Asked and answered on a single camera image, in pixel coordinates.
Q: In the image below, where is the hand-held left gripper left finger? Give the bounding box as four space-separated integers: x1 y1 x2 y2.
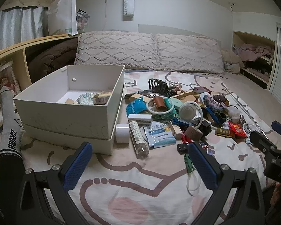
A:
20 142 93 225

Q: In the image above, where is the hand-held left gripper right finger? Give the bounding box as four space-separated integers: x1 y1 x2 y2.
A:
188 142 264 225

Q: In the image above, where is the green clip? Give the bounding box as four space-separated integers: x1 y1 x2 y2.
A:
152 112 173 120
184 153 195 173

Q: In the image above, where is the thin white ring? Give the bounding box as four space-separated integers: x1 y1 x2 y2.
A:
187 171 202 196

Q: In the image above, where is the black cartoon print lighter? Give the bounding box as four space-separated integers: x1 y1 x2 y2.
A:
177 142 210 155

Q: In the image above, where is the brown bandage roll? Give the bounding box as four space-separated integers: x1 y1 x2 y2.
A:
186 125 204 141

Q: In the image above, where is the gold metal case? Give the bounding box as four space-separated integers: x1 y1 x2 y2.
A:
215 127 236 138

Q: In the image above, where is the white cardboard box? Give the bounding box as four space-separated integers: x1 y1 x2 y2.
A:
13 65 125 141

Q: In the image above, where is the crochet yarn pouch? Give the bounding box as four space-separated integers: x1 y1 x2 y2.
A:
204 93 228 112

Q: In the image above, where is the clear bottle with white label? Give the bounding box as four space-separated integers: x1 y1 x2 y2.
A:
129 120 150 159

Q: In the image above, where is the red packet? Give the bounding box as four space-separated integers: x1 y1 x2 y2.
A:
229 121 248 137

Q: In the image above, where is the red small item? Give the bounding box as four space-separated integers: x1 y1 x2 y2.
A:
181 133 193 144

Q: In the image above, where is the metal rod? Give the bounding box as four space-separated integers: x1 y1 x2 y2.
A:
225 89 265 132

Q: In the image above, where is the white fluffy puff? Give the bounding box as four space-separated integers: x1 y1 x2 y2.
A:
229 111 242 123

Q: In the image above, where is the black binder clip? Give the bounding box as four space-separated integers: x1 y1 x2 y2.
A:
199 119 212 134

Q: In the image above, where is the small beige box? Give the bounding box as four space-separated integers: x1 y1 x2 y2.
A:
171 124 183 140

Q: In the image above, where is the blue pen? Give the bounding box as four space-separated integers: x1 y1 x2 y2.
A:
207 106 222 125

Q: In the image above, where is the blue and white medicine sachet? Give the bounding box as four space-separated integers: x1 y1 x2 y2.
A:
143 121 177 149

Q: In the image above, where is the white tape roll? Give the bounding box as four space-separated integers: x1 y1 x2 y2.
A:
116 124 130 143

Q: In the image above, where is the blue floral pouch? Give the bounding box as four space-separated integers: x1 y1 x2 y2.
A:
77 92 98 105

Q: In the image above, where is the teal plastic item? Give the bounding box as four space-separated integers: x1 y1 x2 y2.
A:
165 98 182 110

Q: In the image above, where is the person's black trouser leg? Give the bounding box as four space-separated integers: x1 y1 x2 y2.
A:
0 156 24 219

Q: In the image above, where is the yellow cigarette box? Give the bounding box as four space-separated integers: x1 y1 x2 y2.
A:
93 91 113 105

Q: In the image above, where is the wooden stick piece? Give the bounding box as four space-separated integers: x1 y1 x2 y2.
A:
170 91 200 100

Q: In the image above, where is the brown leather piece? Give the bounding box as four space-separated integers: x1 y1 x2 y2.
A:
153 97 167 112

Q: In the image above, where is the white rectangular case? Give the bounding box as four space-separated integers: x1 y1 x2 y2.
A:
128 114 152 125

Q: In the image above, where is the pile of clothes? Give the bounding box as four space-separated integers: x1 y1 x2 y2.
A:
234 43 275 62

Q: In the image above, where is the beige plush blanket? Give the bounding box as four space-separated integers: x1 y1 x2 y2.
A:
221 49 244 74

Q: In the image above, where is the blue plastic packet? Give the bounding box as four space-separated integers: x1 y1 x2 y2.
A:
126 98 147 118

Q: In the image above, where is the person's foot in grey sock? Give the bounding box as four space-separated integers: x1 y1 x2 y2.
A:
0 86 22 161

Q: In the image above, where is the black hair claw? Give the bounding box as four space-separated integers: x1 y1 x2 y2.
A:
148 78 169 97

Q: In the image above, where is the display case with red doll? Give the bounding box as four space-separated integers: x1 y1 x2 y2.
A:
0 61 22 97

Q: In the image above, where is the brown blanket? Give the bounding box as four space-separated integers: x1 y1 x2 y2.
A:
28 37 79 83

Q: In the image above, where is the beige textured pillow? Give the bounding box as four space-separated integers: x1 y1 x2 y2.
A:
155 34 225 74
74 31 158 72

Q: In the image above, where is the wooden shelf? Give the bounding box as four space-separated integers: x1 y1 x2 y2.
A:
0 34 79 132

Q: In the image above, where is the white paper bag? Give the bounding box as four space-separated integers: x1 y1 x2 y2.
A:
47 0 78 36

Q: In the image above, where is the white curtain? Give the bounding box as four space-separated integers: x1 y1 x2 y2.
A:
0 6 49 55

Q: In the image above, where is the hanging paper bag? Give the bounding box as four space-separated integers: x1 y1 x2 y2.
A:
123 0 135 20

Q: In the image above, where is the white ring in clear bag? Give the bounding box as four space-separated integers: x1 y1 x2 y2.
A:
243 122 263 143

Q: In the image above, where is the thick white ring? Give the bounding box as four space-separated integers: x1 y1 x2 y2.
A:
146 98 175 116

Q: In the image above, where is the wall alcove shelf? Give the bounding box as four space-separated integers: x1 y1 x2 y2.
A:
232 31 278 90

